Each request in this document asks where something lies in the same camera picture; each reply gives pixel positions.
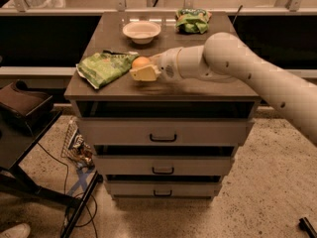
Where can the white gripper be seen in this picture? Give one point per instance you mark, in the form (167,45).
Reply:
(165,64)

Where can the orange fruit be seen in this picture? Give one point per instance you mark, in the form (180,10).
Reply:
(140,61)

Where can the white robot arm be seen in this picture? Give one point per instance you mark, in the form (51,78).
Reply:
(225,56)

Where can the flat green jalapeno chip bag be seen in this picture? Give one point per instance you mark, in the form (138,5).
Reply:
(102,68)

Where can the crumpled green chip bag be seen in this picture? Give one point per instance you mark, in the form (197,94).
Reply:
(192,21)

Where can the white paper bowl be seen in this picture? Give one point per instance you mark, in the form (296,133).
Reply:
(141,32)

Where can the grey drawer cabinet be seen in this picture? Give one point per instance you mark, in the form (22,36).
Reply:
(125,98)

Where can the top grey drawer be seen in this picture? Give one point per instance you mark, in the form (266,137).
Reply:
(155,132)

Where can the grey drawer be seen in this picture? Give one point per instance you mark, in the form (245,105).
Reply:
(167,166)
(155,132)
(163,189)

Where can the middle grey drawer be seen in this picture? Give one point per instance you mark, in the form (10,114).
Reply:
(167,166)

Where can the bottom grey drawer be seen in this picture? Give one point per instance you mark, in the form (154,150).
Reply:
(163,189)

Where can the dark brown bin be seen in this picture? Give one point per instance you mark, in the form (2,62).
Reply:
(23,107)

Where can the black side table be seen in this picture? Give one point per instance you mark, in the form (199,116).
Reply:
(69,209)

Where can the metal railing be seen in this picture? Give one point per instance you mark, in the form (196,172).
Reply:
(158,7)

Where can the white shoe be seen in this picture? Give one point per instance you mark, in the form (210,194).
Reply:
(22,230)

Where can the black object on floor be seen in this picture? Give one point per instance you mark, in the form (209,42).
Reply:
(306,226)

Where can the wire basket with snacks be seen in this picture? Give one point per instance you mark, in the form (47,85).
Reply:
(75,149)

